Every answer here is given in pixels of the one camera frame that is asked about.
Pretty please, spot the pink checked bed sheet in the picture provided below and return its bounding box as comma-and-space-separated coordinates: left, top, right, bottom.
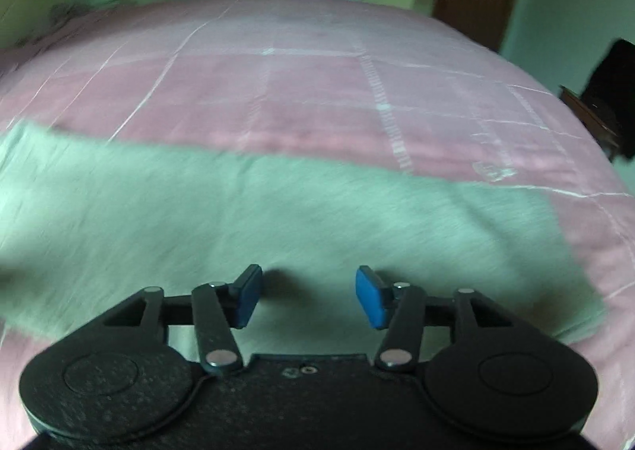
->
1, 0, 634, 449

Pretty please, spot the dark chair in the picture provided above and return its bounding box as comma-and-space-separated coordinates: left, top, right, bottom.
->
560, 38, 634, 161

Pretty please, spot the grey crumpled cloth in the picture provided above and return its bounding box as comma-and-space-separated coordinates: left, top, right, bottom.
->
29, 3, 90, 39

